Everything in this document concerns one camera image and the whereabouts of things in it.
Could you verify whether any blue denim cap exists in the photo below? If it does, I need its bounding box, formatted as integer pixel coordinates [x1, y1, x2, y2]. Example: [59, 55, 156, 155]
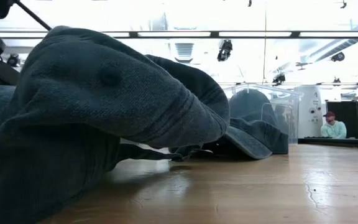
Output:
[0, 26, 231, 224]
[144, 54, 231, 125]
[227, 88, 278, 126]

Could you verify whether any ceiling air vent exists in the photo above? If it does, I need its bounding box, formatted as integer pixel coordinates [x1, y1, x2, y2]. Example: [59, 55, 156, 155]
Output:
[173, 42, 195, 63]

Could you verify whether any black ceiling spotlight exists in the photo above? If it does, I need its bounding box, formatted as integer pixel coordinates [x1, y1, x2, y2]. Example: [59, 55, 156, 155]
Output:
[271, 72, 287, 87]
[330, 51, 346, 63]
[216, 39, 234, 62]

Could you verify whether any clear plastic storage bin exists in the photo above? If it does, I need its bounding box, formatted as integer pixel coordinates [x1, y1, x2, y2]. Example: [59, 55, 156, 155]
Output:
[221, 82, 303, 146]

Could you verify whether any white cylindrical machine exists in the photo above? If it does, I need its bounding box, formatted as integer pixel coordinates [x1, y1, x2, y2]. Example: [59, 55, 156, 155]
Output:
[293, 85, 323, 139]

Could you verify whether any person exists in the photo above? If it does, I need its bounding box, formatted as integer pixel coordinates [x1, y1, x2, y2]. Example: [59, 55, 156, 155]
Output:
[319, 111, 348, 139]

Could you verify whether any black partition panel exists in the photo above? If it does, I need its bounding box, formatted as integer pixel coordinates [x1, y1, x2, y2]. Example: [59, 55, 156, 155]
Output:
[326, 99, 358, 140]

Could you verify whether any thin hanging cable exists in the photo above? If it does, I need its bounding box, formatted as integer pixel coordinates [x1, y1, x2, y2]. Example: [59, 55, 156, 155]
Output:
[262, 0, 268, 85]

